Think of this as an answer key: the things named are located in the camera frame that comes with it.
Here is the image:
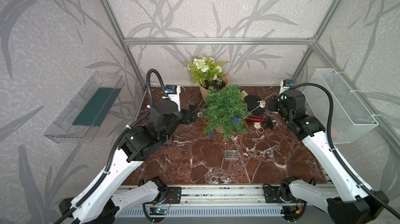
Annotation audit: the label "clear acrylic wall shelf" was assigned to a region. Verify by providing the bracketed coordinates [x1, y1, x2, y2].
[44, 71, 125, 144]

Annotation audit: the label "white wire mesh basket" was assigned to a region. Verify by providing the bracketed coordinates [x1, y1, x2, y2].
[303, 68, 379, 144]

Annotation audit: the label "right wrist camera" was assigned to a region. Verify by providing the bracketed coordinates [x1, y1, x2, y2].
[279, 79, 293, 94]

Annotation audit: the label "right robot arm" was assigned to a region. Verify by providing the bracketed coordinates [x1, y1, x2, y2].
[269, 84, 400, 224]

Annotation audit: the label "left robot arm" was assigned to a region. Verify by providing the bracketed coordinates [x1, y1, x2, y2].
[56, 99, 198, 224]

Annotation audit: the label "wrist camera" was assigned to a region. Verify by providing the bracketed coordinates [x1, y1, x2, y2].
[165, 85, 181, 111]
[279, 79, 293, 94]

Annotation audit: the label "left black corrugated cable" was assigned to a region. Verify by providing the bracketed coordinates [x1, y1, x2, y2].
[52, 69, 166, 224]

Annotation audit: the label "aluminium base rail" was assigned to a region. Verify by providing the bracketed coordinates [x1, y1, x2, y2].
[93, 184, 344, 207]

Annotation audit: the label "potted white flower plant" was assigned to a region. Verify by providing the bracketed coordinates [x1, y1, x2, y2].
[185, 56, 229, 101]

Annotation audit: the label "string lights with rattan balls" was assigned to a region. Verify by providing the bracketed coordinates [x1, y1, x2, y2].
[203, 95, 265, 140]

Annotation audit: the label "small green christmas tree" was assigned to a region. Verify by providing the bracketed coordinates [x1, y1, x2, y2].
[201, 85, 249, 140]

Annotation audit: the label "clear battery box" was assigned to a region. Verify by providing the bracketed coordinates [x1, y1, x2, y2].
[224, 150, 240, 160]

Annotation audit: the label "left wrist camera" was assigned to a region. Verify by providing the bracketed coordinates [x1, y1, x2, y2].
[165, 85, 181, 111]

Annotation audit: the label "black work glove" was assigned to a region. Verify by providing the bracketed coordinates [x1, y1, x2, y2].
[241, 91, 266, 116]

